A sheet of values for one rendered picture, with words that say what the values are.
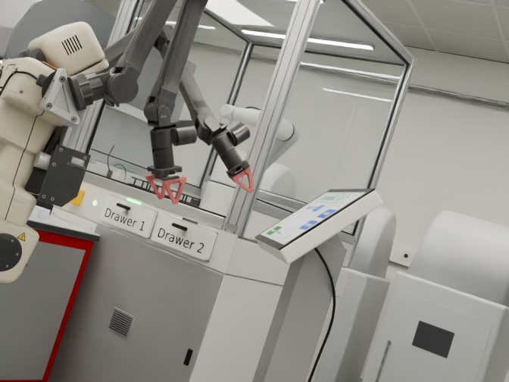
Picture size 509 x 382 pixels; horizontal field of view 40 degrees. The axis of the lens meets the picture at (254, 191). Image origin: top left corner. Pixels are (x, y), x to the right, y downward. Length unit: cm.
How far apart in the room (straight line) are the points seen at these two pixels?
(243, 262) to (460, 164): 336
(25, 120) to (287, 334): 95
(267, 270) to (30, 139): 117
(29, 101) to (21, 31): 151
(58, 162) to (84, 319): 116
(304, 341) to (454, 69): 413
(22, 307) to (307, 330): 122
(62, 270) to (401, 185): 349
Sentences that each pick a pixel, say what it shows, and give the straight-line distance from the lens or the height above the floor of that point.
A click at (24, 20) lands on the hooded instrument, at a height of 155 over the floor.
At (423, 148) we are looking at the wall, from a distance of 581.
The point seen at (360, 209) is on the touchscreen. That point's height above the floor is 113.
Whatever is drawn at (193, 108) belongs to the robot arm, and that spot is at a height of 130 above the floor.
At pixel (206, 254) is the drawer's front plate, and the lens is 259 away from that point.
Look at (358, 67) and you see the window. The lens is 304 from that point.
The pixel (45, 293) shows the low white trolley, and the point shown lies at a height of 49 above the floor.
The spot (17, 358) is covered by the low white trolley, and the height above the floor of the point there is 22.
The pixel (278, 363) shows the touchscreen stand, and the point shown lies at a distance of 210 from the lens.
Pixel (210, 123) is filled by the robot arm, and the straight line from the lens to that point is 222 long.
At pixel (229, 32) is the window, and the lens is 286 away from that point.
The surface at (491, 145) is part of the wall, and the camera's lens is 572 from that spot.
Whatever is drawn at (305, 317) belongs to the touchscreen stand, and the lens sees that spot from 208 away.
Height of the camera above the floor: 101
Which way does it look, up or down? 2 degrees up
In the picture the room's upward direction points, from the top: 18 degrees clockwise
